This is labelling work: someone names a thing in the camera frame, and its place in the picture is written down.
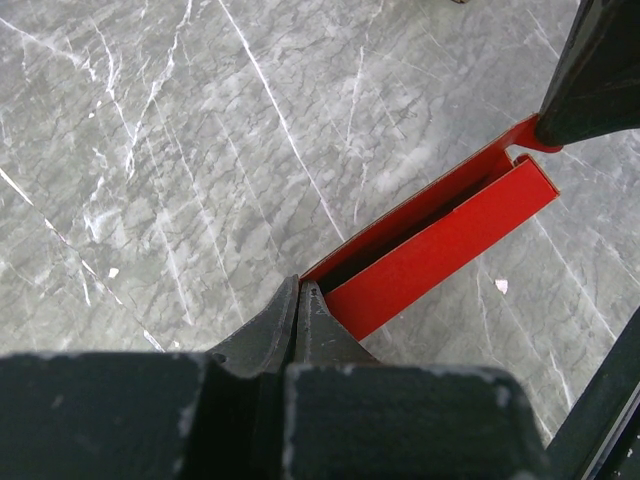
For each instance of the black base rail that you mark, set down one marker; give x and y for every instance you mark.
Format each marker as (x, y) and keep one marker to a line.
(600, 437)

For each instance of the red paper box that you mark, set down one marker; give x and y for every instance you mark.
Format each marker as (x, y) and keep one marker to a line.
(398, 258)

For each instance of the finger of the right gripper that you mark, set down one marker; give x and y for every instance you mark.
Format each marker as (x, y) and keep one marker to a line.
(595, 87)

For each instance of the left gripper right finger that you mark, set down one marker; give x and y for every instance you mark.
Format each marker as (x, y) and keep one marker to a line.
(346, 416)

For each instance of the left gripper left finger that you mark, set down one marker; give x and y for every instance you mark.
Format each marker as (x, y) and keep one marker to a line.
(150, 415)

